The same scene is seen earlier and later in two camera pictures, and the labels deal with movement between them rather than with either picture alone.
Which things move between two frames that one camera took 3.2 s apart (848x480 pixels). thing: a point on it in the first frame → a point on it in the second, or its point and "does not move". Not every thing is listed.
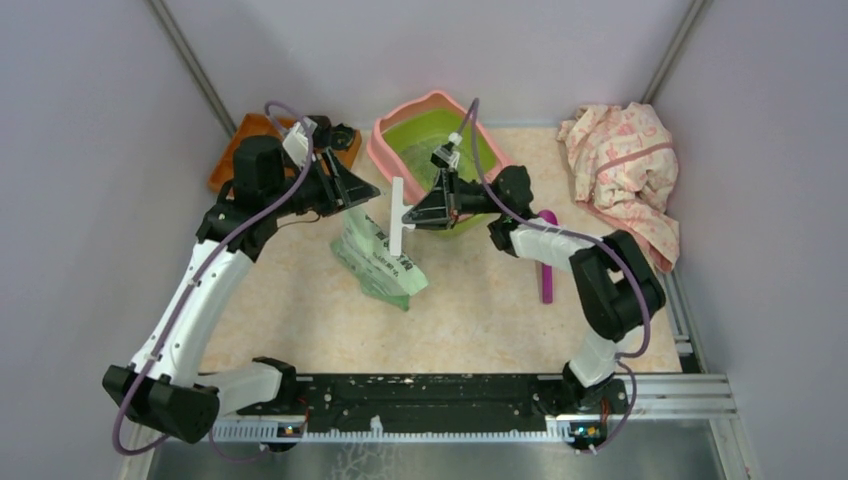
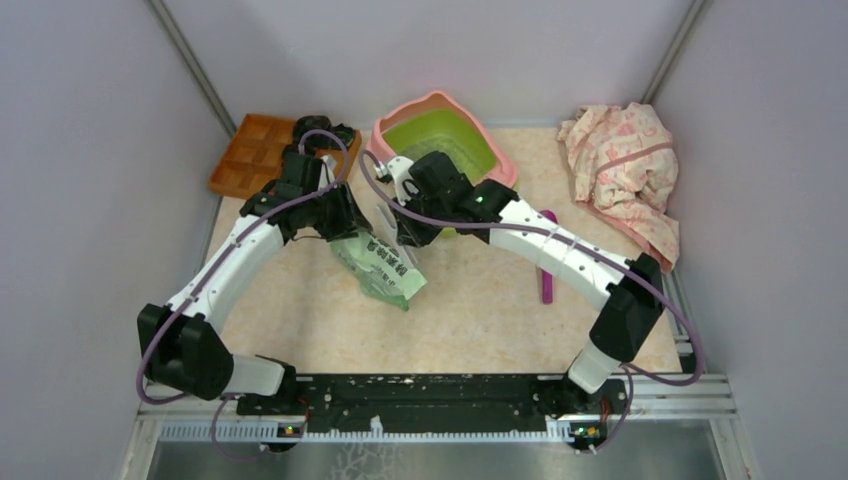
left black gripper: x=344 y=187 → x=349 y=218
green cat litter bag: x=364 y=245 does not move
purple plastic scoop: x=550 y=217 does not move
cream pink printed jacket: x=624 y=166 does not move
